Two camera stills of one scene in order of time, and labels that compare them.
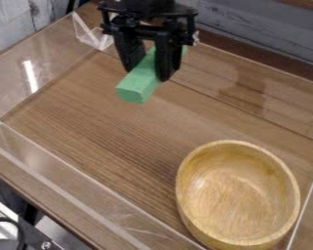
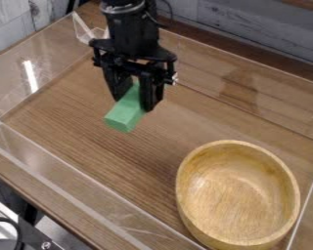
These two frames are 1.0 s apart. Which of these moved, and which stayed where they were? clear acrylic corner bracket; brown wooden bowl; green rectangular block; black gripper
Moved: green rectangular block; black gripper
Stayed: brown wooden bowl; clear acrylic corner bracket
